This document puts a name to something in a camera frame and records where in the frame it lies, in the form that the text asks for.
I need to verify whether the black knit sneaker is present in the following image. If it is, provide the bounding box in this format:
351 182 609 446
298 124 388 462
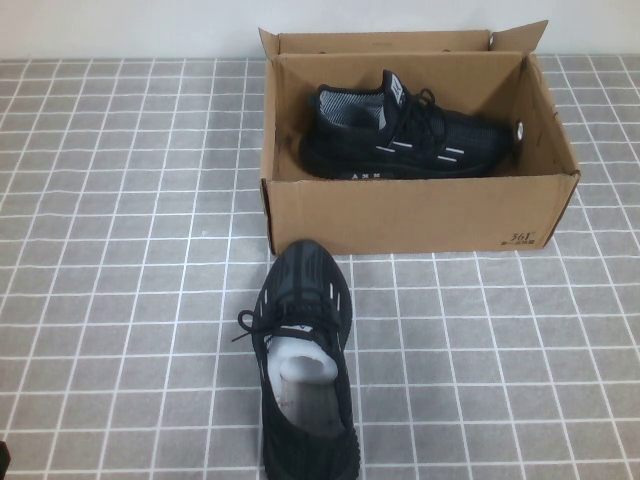
231 238 360 480
299 69 517 181

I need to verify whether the white paper shoe stuffing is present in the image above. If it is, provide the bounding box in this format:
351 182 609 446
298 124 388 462
266 332 339 387

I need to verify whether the brown cardboard shoe box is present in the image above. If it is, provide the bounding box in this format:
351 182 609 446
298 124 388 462
258 19 584 258

